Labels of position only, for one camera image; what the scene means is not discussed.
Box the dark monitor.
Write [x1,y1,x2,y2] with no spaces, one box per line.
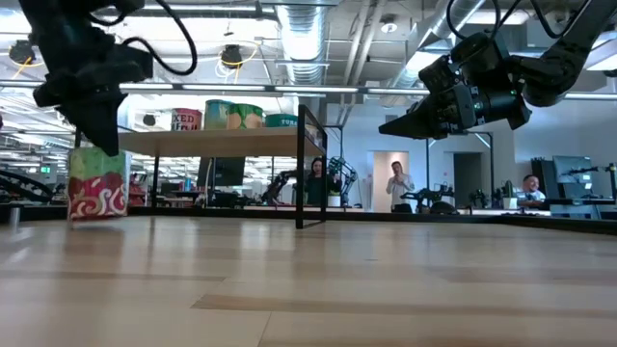
[196,156,247,188]

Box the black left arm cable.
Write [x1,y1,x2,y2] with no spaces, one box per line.
[86,0,199,77]

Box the green peach labelled can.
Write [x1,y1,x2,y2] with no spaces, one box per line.
[226,103,265,130]

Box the black metal portal frame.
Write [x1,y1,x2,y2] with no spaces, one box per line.
[424,129,495,213]

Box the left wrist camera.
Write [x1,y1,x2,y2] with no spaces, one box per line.
[113,43,155,83]

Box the grey background desk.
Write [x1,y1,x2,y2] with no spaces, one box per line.
[544,196,617,221]

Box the long LED light strip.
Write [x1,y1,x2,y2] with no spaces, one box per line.
[118,82,430,95]

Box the white pot with cactus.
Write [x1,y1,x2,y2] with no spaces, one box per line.
[500,180,518,211]

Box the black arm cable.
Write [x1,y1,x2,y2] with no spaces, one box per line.
[445,0,594,40]
[86,0,199,77]

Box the grey-screen monitor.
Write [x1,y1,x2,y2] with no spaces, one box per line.
[551,154,594,185]

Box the short tuna can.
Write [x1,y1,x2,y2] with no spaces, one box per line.
[263,113,299,129]

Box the black aluminium rig frame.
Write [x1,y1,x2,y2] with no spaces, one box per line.
[0,204,617,237]

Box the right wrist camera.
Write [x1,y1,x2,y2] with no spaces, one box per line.
[450,31,512,83]

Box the red mixed fruit can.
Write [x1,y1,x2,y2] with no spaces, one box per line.
[171,107,203,132]

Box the silver slanted ceiling duct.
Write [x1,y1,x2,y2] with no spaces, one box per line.
[388,0,483,91]

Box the light wooden door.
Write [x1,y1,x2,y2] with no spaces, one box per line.
[371,150,411,213]

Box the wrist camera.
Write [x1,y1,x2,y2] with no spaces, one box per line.
[450,31,512,83]
[113,43,155,83]

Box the wooden shelf board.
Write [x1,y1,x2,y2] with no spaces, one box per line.
[118,127,323,158]

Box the person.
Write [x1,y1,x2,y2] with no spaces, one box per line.
[515,173,547,208]
[385,161,416,213]
[304,156,338,206]

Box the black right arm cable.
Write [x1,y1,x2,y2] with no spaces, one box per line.
[445,0,594,40]

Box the low black background robot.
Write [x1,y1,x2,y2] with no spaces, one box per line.
[398,185,459,216]

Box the red storage rack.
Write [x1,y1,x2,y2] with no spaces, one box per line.
[128,173,148,207]

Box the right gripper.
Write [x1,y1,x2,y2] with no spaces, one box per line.
[378,52,534,141]

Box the teal yellow labelled can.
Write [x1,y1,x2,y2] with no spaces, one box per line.
[203,98,232,130]

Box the black frame wooden shelf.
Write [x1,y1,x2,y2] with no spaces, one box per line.
[74,103,330,230]

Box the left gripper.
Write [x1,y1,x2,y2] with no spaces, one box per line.
[32,28,127,158]

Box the silver spiral ceiling duct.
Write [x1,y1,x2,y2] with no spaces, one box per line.
[277,0,334,86]

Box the black curved railing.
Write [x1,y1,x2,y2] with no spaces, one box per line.
[0,168,55,203]

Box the black ceiling cable reel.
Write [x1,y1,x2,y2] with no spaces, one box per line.
[7,39,44,81]
[214,40,261,78]

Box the black cabinet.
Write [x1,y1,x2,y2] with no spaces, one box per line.
[531,157,555,200]

